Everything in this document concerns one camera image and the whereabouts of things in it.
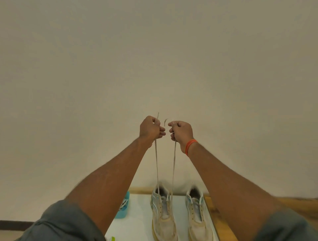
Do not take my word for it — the person's left hand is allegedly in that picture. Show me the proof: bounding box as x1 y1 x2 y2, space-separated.
139 116 166 149

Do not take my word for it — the person's right hand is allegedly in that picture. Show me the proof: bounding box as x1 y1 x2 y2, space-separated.
168 121 194 154

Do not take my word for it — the white lace of sneaker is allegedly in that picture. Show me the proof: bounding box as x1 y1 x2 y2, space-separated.
154 112 177 207

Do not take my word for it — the worn white sneaker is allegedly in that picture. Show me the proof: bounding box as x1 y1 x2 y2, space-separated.
185 186 214 241
150 183 178 241

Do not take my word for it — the person's left forearm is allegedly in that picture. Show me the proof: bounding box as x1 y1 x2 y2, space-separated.
64 138 153 236

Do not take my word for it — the person's right forearm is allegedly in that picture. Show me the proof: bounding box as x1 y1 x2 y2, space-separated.
186 143 286 241

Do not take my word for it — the orange thread wristband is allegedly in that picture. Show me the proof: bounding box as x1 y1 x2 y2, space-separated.
185 139 198 157

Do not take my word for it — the teal plastic container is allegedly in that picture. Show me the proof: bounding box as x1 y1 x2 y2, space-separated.
115 191 130 219

